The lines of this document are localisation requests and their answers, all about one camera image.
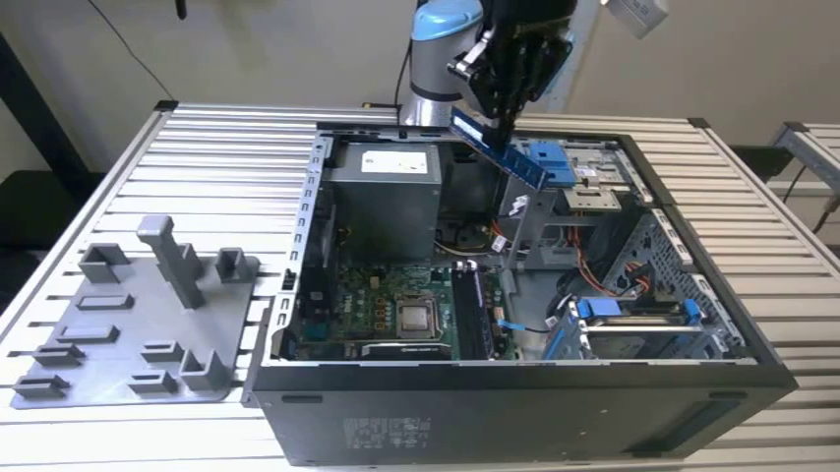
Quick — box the blue RAM stick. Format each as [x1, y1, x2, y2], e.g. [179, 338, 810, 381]
[449, 107, 551, 192]

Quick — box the black RAM stick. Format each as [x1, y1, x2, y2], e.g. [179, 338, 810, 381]
[450, 265, 496, 359]

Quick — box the blue drive bay latch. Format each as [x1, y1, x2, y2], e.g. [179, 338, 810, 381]
[529, 141, 573, 189]

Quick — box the white power supply label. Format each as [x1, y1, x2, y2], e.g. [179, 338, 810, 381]
[360, 150, 428, 174]

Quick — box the grey metal drive cage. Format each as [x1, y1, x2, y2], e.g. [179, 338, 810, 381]
[497, 142, 651, 271]

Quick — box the grey power supply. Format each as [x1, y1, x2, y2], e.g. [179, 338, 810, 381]
[321, 142, 442, 265]

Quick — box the black box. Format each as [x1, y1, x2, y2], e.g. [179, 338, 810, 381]
[731, 145, 794, 183]

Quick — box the metal slat side table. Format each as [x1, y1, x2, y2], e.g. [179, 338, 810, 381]
[767, 122, 840, 198]

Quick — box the black CPU socket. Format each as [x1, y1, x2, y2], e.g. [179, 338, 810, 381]
[392, 293, 442, 344]

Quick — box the blue disk carrier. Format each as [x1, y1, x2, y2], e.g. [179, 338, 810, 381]
[544, 294, 708, 363]

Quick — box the green motherboard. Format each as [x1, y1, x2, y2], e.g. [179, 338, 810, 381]
[288, 263, 520, 363]

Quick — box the silver CPU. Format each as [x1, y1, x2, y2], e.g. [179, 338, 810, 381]
[397, 304, 438, 340]

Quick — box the silver hard disk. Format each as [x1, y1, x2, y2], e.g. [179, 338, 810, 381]
[587, 324, 698, 360]

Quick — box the black graphics card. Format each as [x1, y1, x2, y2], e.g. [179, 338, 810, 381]
[358, 341, 455, 362]

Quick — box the black PC case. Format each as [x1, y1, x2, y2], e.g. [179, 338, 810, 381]
[239, 120, 802, 467]

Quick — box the black metal stand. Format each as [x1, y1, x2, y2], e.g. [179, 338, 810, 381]
[0, 31, 101, 316]

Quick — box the grey plastic parts rack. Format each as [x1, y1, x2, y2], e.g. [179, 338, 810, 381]
[10, 214, 266, 410]

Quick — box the grey case label sticker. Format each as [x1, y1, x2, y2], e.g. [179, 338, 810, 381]
[344, 417, 432, 448]

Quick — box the silver camera bracket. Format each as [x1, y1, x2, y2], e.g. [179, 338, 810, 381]
[448, 29, 493, 80]

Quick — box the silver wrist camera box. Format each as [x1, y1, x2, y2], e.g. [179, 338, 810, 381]
[601, 0, 671, 40]

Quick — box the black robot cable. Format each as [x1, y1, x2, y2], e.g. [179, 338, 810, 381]
[392, 38, 417, 107]

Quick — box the orange data wire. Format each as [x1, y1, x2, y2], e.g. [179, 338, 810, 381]
[572, 228, 623, 296]

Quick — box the orange red wire bundle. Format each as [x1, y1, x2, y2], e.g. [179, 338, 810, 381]
[627, 263, 651, 296]

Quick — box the thin dark cable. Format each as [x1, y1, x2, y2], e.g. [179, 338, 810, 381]
[812, 194, 836, 232]

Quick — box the thin black wall cable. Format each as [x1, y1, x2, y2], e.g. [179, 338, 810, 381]
[89, 0, 177, 102]

